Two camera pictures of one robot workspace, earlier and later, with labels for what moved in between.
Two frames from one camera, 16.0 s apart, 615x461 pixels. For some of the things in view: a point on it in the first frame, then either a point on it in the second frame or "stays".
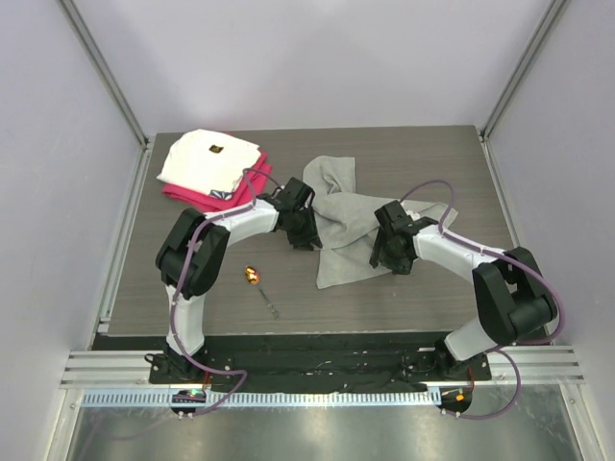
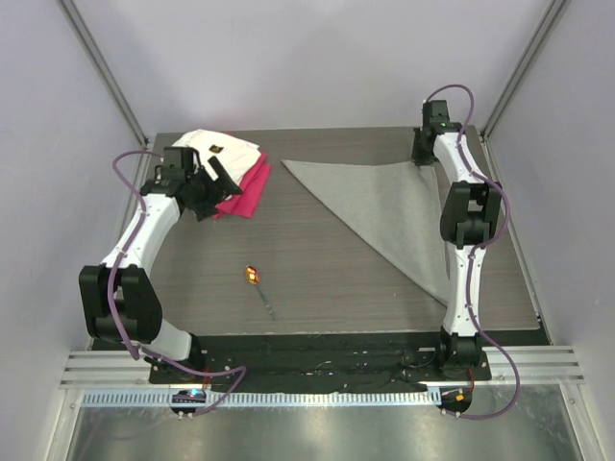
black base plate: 333,363 stays
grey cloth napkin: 346,221 → 395,206
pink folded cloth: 245,192 stays
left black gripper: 309,234 → 220,190
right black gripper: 380,254 → 417,157
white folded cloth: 209,160 stays
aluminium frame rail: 99,378 stays
